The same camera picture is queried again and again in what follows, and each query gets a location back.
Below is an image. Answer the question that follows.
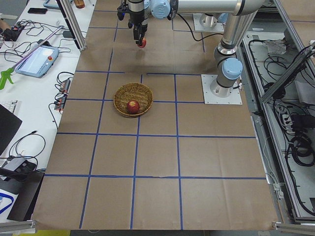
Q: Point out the red apple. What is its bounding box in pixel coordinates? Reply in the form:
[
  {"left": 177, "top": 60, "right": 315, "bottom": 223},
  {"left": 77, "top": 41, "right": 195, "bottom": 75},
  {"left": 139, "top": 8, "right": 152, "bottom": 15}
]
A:
[
  {"left": 127, "top": 100, "right": 140, "bottom": 115},
  {"left": 137, "top": 38, "right": 147, "bottom": 48}
]

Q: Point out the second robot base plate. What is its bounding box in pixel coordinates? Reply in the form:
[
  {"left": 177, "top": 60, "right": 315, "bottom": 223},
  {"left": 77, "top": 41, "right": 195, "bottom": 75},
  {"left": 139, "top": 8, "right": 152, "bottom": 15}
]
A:
[{"left": 193, "top": 13, "right": 228, "bottom": 33}]

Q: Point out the red apple in basket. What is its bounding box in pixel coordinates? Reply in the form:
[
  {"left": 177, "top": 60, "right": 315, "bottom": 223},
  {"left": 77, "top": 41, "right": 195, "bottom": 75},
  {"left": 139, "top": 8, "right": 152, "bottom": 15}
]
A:
[{"left": 127, "top": 100, "right": 140, "bottom": 115}]

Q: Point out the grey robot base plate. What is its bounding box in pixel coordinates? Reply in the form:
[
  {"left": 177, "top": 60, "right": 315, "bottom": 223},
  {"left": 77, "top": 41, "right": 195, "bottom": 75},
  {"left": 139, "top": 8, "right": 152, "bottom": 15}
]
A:
[{"left": 201, "top": 74, "right": 243, "bottom": 105}]

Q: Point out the black smartphone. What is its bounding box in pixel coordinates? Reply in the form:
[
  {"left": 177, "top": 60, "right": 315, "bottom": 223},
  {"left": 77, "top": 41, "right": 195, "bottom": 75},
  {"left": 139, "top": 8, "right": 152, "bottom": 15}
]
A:
[{"left": 28, "top": 7, "right": 48, "bottom": 14}]

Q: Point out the aluminium frame post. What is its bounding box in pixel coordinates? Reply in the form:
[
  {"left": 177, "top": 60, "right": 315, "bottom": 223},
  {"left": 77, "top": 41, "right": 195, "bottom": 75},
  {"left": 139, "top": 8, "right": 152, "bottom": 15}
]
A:
[{"left": 57, "top": 0, "right": 87, "bottom": 52}]

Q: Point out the black laptop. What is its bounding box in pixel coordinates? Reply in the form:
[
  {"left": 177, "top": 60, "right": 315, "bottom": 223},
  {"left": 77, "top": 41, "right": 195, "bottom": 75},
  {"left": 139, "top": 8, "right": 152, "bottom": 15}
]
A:
[{"left": 0, "top": 105, "right": 22, "bottom": 154}]

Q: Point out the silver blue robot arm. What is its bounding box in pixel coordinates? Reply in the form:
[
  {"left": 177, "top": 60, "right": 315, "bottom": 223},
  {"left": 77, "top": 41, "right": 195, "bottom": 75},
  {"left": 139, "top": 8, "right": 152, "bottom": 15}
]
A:
[{"left": 117, "top": 0, "right": 263, "bottom": 97}]

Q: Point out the woven wicker basket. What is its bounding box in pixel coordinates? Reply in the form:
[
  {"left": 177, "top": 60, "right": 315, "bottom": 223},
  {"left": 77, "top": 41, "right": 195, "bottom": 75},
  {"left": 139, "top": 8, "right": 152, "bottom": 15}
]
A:
[{"left": 113, "top": 83, "right": 153, "bottom": 118}]

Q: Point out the silver reacher grabber tool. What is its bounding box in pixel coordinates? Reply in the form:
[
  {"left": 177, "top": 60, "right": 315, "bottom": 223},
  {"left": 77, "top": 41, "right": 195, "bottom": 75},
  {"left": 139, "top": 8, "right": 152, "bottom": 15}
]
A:
[{"left": 0, "top": 26, "right": 64, "bottom": 90}]

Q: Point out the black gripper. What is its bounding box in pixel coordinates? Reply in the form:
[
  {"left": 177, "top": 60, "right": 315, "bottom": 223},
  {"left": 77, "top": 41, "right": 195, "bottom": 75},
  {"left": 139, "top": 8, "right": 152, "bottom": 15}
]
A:
[{"left": 128, "top": 10, "right": 148, "bottom": 45}]

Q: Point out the blue teach pendant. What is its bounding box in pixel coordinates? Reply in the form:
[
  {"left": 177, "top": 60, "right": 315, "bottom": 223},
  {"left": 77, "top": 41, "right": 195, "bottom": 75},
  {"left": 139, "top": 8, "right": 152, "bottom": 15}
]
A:
[{"left": 15, "top": 46, "right": 59, "bottom": 78}]

